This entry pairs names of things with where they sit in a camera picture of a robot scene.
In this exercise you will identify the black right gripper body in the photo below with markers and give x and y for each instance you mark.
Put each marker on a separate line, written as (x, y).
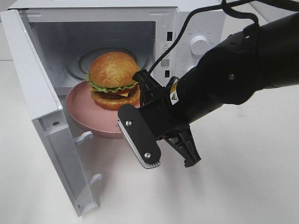
(169, 108)

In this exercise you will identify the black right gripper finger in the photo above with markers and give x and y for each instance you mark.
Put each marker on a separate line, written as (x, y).
(182, 141)
(146, 85)

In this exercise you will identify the burger with lettuce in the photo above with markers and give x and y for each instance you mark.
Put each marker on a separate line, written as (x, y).
(111, 80)

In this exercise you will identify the pink round plate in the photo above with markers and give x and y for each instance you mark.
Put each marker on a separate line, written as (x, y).
(89, 116)

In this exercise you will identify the white microwave door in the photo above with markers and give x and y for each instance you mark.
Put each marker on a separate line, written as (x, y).
(45, 109)

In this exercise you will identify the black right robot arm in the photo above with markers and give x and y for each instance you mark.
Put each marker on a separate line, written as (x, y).
(256, 58)

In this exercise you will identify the white microwave oven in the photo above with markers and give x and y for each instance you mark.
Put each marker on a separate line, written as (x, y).
(79, 26)

